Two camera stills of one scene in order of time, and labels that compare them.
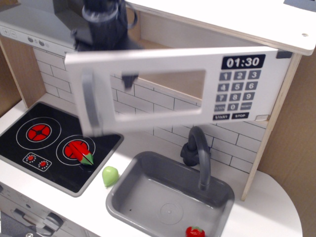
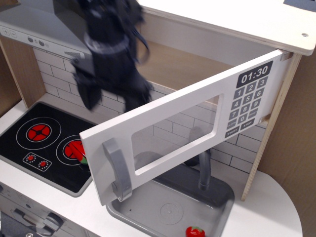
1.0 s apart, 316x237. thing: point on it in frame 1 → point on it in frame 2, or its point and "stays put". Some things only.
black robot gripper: [107, 29] → [113, 64]
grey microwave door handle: [91, 102] → [121, 185]
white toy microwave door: [241, 86] → [246, 93]
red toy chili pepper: [80, 150] stays put
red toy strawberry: [195, 231] stays put
